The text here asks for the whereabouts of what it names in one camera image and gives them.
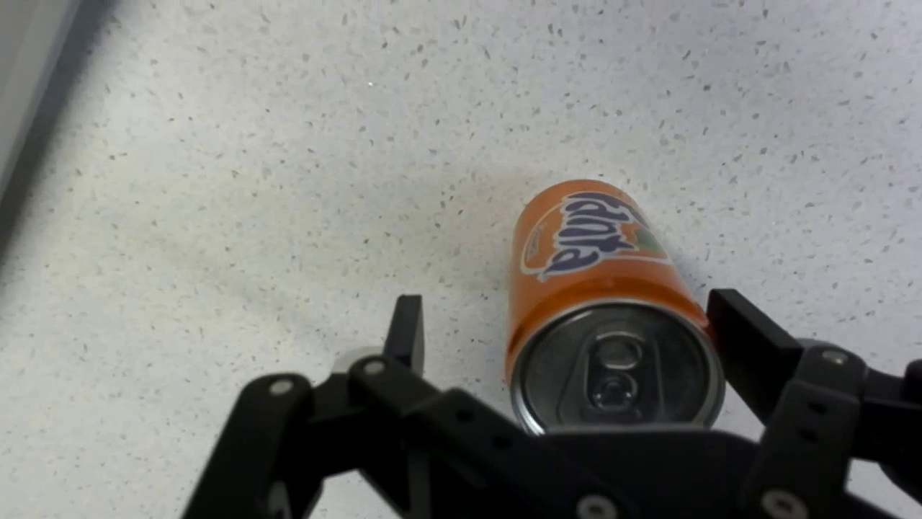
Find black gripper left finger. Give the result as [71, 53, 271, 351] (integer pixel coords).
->
[183, 295, 618, 519]

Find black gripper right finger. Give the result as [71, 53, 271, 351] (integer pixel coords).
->
[707, 288, 922, 519]

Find orange soda can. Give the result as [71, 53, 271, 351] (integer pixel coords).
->
[507, 178, 723, 432]

